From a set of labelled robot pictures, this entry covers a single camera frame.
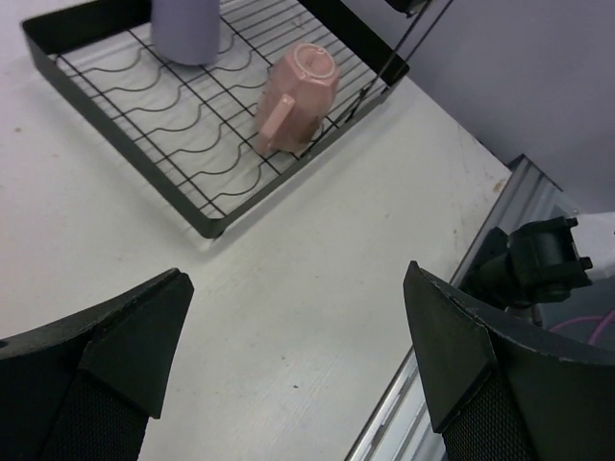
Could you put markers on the lilac tumbler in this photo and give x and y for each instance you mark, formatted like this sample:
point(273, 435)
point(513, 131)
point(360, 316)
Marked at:
point(186, 31)

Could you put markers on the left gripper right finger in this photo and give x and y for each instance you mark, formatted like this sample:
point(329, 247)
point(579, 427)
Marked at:
point(548, 397)

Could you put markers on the aluminium rail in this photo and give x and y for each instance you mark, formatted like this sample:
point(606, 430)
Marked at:
point(450, 355)

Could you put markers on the black wire dish rack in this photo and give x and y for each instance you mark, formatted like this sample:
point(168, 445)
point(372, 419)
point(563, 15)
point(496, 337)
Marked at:
point(189, 131)

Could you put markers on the pink mug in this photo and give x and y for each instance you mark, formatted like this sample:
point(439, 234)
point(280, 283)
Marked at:
point(298, 94)

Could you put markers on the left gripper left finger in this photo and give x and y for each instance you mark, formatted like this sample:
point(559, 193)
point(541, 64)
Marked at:
point(85, 387)

